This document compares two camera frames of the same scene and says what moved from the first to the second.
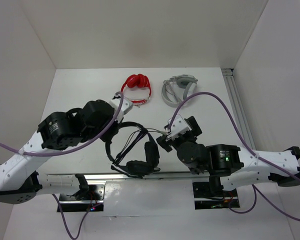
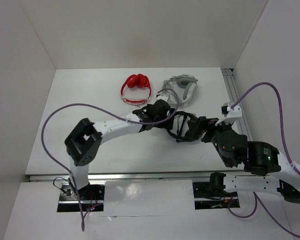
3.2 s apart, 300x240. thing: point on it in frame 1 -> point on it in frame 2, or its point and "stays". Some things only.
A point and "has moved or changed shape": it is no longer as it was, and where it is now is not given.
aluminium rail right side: [231, 83] stays
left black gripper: [108, 137] -> [165, 124]
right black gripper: [166, 144] -> [207, 124]
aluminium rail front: [187, 175] stays
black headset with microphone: [150, 165] has moved or changed shape
